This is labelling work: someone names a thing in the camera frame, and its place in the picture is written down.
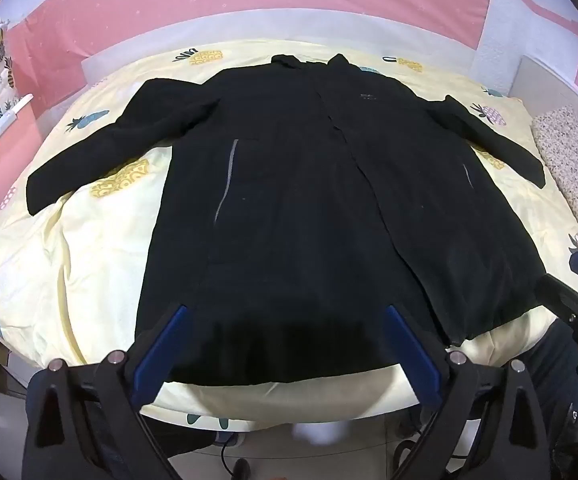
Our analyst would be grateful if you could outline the black cable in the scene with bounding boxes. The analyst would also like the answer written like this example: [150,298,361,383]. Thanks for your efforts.
[214,432,251,480]

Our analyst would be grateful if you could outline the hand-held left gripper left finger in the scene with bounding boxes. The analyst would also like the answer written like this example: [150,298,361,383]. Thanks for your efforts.
[24,304,205,480]

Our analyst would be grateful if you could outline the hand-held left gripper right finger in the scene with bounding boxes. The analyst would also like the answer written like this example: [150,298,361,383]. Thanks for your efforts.
[384,304,552,480]

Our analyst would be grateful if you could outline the floral speckled cushion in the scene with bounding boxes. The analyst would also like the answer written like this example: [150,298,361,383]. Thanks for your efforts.
[531,105,578,247]

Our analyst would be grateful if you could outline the white rail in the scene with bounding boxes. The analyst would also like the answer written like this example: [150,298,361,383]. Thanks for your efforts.
[0,94,36,167]

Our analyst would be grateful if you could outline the person's leg in dark pants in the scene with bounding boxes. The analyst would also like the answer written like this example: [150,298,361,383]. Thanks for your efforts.
[518,319,578,443]

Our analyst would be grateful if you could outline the black long coat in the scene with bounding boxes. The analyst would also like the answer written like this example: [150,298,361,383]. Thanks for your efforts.
[26,52,546,386]

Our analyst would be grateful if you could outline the yellow pineapple print bed sheet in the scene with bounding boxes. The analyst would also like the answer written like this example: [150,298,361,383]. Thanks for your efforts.
[0,37,578,436]

